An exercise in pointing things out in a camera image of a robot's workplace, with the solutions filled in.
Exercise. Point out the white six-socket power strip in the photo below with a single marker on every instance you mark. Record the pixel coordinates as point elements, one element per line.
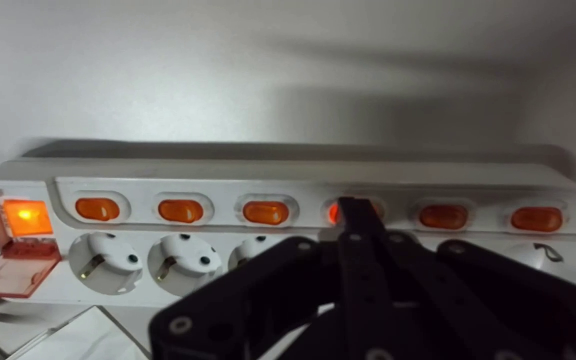
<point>235,182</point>

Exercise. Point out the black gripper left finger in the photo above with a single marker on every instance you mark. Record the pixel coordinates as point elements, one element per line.
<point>268,300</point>

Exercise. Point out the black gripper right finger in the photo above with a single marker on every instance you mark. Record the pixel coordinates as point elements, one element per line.
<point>475,307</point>

